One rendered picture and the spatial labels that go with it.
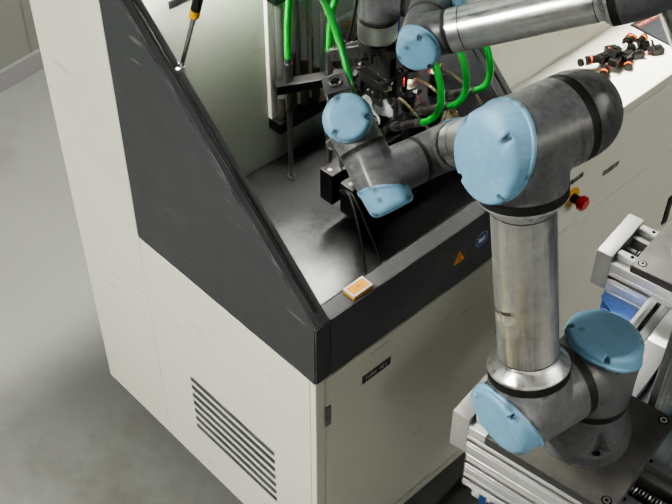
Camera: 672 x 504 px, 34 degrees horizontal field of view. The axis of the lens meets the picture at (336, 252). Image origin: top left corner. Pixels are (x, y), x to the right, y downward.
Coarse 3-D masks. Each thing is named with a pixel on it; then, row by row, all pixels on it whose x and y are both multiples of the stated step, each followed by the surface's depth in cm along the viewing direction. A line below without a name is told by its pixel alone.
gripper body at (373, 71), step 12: (360, 48) 200; (372, 48) 198; (384, 48) 198; (360, 60) 205; (372, 60) 202; (384, 60) 199; (396, 60) 199; (360, 72) 203; (372, 72) 203; (384, 72) 201; (396, 72) 204; (360, 84) 205; (372, 84) 202; (384, 84) 201; (396, 84) 204; (372, 96) 206; (384, 96) 204; (396, 96) 206
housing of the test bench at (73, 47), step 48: (48, 0) 214; (96, 0) 199; (48, 48) 226; (96, 48) 209; (96, 96) 219; (96, 144) 231; (96, 192) 245; (96, 240) 260; (96, 288) 277; (144, 288) 252; (144, 336) 268; (144, 384) 286
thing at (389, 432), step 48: (480, 288) 239; (384, 336) 219; (432, 336) 235; (480, 336) 253; (336, 384) 215; (384, 384) 230; (432, 384) 248; (336, 432) 226; (384, 432) 243; (432, 432) 263; (336, 480) 238; (384, 480) 257
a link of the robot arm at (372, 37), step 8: (360, 24) 196; (360, 32) 197; (368, 32) 195; (376, 32) 195; (384, 32) 195; (392, 32) 196; (360, 40) 198; (368, 40) 197; (376, 40) 196; (384, 40) 196; (392, 40) 198
